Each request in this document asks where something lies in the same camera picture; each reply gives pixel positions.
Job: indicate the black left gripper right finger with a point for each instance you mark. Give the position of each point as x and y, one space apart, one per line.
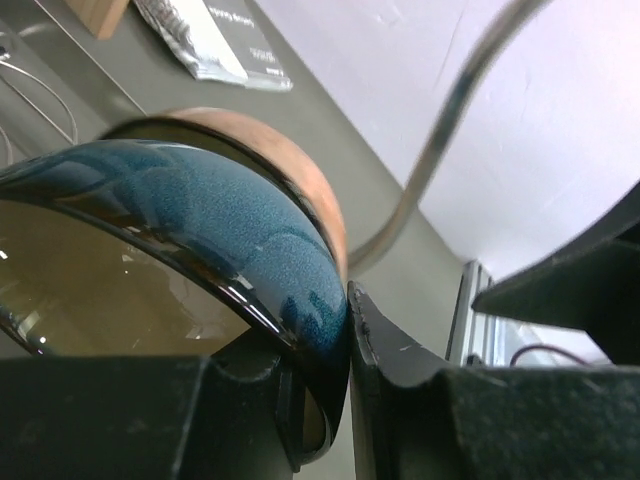
416 416

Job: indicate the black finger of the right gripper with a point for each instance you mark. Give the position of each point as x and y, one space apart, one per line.
590 284

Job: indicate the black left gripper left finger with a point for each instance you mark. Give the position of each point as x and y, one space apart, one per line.
231 415

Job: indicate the small teal blue bowl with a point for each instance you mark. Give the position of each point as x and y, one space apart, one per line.
140 247

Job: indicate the pink speckled bowl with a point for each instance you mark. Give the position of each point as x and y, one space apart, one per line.
259 147

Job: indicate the steel two-tier dish rack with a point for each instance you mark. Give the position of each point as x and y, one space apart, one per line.
495 38

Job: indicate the grey booklet in plastic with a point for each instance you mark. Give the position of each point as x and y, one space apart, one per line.
217 41

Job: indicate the wooden shelf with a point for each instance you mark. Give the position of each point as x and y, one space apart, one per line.
100 17

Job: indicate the aluminium frame rail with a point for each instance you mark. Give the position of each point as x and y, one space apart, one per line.
474 336

